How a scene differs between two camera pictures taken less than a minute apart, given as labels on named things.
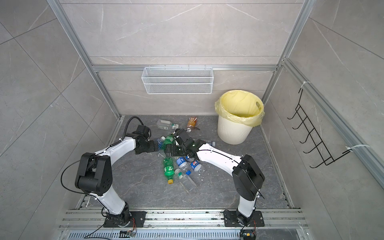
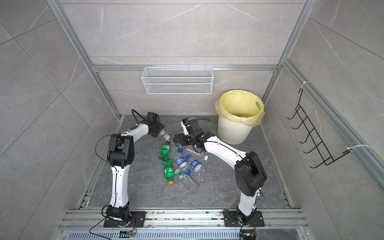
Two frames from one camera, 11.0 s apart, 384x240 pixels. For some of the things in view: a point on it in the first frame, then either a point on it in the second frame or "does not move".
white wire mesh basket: [176, 80] does not move
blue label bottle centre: [183, 165] does not move
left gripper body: [149, 146] → [158, 127]
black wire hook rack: [326, 156] does not move
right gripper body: [176, 150] → [185, 140]
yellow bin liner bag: [241, 106] does not move
